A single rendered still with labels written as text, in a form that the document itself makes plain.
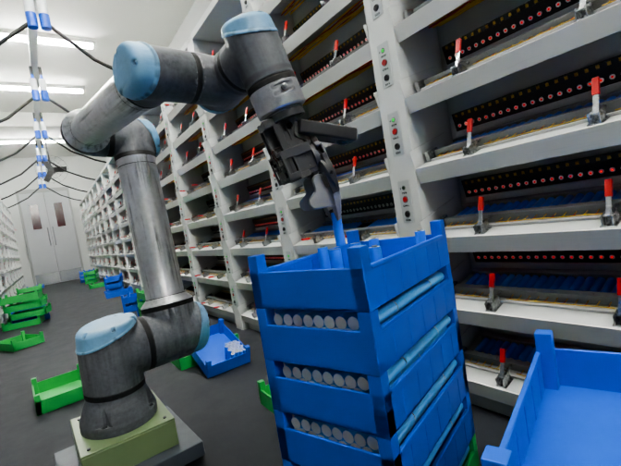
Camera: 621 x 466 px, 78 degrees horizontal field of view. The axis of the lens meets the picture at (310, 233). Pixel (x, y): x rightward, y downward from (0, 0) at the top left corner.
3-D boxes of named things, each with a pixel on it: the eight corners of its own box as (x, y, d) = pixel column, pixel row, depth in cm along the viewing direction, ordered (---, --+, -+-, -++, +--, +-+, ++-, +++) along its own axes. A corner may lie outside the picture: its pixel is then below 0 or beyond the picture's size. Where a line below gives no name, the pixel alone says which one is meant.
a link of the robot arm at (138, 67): (49, 118, 108) (123, 19, 58) (97, 121, 117) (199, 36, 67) (55, 160, 110) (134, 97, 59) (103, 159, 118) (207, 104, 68)
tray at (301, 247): (404, 252, 117) (394, 225, 115) (297, 254, 166) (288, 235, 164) (440, 225, 127) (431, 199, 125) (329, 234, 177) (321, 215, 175)
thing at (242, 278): (293, 297, 175) (280, 270, 172) (237, 288, 225) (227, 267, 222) (323, 275, 186) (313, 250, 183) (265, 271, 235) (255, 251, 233)
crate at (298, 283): (371, 312, 46) (360, 246, 45) (254, 308, 58) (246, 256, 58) (450, 263, 69) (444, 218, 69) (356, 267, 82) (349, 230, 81)
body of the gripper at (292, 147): (280, 190, 71) (253, 128, 70) (319, 173, 74) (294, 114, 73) (294, 184, 64) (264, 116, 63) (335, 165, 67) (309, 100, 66)
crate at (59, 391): (33, 396, 174) (30, 378, 173) (84, 378, 186) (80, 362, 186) (37, 416, 150) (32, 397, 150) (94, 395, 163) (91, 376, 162)
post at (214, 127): (243, 330, 225) (190, 32, 217) (237, 327, 233) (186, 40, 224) (272, 320, 236) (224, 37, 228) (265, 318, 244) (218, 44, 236)
